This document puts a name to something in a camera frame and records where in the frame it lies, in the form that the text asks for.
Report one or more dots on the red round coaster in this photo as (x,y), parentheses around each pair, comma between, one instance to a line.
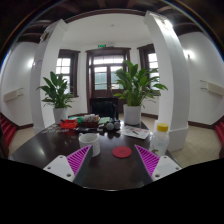
(122,152)

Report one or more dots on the right wall white radiator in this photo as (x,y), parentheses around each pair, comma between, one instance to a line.
(211,87)

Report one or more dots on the white ceramic mug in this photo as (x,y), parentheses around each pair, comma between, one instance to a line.
(90,139)

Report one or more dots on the dark tray with sachets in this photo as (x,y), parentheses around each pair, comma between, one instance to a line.
(90,121)

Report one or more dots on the dark wooden double door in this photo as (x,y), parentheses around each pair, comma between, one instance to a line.
(101,65)

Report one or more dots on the left potted green plant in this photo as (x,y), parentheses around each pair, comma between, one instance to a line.
(56,96)

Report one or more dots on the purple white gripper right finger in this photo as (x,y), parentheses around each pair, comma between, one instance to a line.
(156,167)

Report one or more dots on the right white pillar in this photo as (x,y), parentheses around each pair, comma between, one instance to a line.
(174,103)

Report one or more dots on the left dark framed window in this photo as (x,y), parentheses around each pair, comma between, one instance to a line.
(67,65)

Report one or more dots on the potted green plant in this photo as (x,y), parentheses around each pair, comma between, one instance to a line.
(56,96)
(137,86)

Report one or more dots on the right potted green plant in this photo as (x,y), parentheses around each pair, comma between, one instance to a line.
(137,86)

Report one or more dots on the clear bottle yellow cap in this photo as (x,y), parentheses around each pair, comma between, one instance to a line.
(160,140)

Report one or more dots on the colourful printed leaflet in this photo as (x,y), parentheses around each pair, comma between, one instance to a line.
(54,128)

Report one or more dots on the dark framed window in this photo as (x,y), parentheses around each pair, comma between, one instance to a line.
(149,61)
(67,65)

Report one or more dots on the small round grey object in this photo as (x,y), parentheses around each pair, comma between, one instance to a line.
(110,126)

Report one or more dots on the right dark framed window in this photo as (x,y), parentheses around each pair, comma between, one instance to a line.
(149,61)

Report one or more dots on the white pillar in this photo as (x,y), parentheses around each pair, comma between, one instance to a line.
(174,103)
(45,61)

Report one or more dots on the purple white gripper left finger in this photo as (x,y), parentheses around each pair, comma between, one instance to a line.
(72,167)

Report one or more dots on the green exit sign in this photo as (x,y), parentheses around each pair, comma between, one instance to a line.
(101,45)

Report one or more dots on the left white pillar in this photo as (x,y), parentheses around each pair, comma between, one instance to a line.
(45,61)

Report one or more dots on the white paper sheet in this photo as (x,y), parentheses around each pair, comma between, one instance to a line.
(136,132)

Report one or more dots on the black chair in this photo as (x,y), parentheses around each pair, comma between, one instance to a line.
(104,107)

